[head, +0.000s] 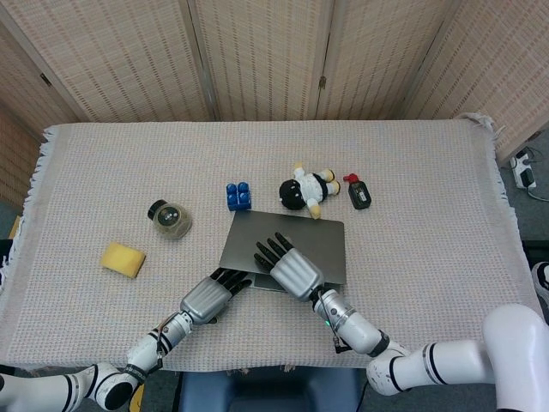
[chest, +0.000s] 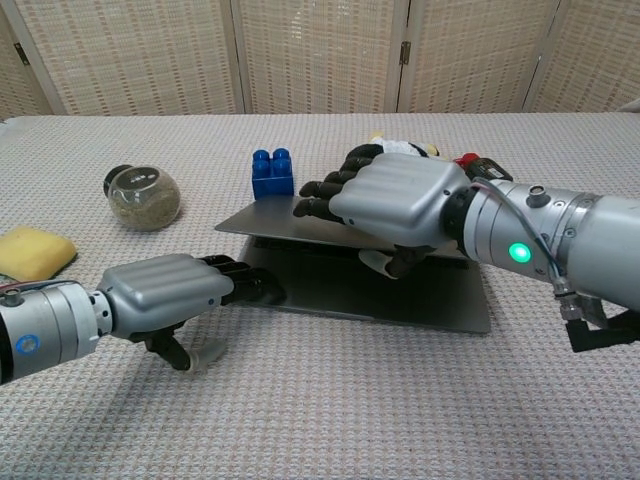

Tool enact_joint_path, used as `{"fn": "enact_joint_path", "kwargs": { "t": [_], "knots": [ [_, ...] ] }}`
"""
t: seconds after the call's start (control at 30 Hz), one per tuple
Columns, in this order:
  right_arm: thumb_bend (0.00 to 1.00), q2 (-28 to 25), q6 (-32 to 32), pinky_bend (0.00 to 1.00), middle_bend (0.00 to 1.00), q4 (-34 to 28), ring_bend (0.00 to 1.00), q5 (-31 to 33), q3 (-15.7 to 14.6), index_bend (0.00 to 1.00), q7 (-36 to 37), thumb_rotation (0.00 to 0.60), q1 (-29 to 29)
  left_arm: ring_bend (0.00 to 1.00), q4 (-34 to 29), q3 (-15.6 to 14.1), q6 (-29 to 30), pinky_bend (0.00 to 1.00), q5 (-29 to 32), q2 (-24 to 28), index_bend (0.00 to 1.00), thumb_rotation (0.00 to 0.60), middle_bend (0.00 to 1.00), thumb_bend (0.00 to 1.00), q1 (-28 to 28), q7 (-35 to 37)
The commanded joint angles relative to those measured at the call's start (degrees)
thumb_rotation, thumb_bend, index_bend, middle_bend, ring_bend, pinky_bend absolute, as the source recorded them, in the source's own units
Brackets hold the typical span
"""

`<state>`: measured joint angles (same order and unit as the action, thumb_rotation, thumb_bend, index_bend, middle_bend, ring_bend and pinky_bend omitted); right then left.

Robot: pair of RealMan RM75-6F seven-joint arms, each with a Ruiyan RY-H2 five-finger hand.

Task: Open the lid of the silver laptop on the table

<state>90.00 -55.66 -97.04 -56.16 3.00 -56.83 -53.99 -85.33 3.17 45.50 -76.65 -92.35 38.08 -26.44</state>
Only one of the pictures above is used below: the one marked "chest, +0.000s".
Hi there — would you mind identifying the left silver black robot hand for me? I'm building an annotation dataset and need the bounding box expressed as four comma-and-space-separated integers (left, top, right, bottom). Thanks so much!
89, 253, 287, 373

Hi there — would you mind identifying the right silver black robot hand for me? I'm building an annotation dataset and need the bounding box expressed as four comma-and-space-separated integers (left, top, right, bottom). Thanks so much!
292, 143, 475, 280

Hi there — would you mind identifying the silver laptop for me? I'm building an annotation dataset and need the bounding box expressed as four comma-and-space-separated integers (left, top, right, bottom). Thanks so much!
214, 196, 492, 336

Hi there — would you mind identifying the woven folding screen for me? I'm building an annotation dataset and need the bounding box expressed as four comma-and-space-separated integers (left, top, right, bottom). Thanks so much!
0, 0, 640, 121

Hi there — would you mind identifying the plush doll black hair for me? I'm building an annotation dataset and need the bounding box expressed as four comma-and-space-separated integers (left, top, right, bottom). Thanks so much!
367, 129, 449, 160

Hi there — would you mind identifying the small dark bottle red cap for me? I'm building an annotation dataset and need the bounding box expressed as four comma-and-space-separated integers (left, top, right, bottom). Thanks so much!
452, 152, 514, 183

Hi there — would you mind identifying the round glass jar black lid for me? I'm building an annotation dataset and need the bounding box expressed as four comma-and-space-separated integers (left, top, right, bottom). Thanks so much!
103, 163, 181, 232

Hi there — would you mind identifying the blue toy building block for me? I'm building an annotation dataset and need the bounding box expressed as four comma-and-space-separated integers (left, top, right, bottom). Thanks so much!
251, 147, 295, 201

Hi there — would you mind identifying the yellow sponge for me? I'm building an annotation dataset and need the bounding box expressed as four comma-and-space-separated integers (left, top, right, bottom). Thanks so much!
0, 225, 79, 280

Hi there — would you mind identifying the pink woven tablecloth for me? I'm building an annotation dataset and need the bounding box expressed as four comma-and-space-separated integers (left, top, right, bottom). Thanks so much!
0, 112, 640, 480

